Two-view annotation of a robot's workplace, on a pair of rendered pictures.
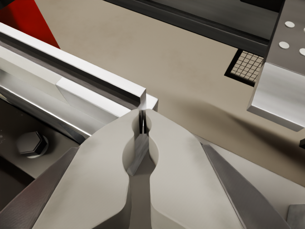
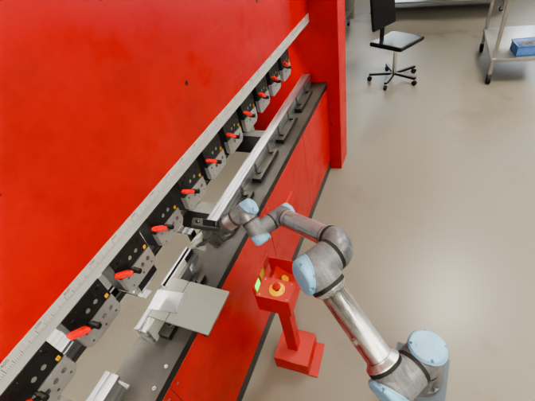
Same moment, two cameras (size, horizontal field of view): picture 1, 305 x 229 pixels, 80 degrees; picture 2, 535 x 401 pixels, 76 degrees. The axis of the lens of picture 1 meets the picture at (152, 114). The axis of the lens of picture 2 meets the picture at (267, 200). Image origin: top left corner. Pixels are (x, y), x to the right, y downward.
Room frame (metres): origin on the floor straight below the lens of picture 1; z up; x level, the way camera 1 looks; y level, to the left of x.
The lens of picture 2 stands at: (-0.38, 1.05, 2.11)
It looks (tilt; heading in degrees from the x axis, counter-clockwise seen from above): 42 degrees down; 273
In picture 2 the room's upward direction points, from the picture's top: 13 degrees counter-clockwise
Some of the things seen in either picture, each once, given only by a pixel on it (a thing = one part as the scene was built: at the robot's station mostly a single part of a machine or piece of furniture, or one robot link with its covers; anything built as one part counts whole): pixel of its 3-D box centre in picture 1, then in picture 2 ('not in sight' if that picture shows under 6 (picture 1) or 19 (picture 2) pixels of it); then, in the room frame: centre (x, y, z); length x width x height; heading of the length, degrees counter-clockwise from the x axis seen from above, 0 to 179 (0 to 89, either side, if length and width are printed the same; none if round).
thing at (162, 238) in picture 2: not in sight; (158, 218); (0.10, 0.08, 1.26); 0.15 x 0.09 x 0.17; 64
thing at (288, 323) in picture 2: not in sight; (288, 322); (-0.29, 0.11, 0.39); 0.06 x 0.06 x 0.54; 66
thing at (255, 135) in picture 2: not in sight; (229, 139); (-0.08, -1.15, 0.81); 0.64 x 0.08 x 0.14; 154
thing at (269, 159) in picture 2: not in sight; (266, 165); (-0.32, -0.64, 0.89); 0.30 x 0.05 x 0.03; 64
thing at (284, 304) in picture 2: not in sight; (279, 284); (-0.29, 0.11, 0.75); 0.20 x 0.16 x 0.18; 66
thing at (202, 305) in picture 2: not in sight; (189, 304); (0.04, 0.30, 1.00); 0.26 x 0.18 x 0.01; 154
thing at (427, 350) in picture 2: not in sight; (423, 354); (-0.73, 0.60, 0.94); 0.13 x 0.12 x 0.14; 32
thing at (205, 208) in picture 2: not in sight; (174, 211); (0.25, -0.47, 0.81); 0.64 x 0.08 x 0.14; 154
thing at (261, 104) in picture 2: not in sight; (256, 94); (-0.35, -0.82, 1.26); 0.15 x 0.09 x 0.17; 64
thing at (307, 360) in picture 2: not in sight; (300, 351); (-0.32, 0.12, 0.06); 0.25 x 0.20 x 0.12; 156
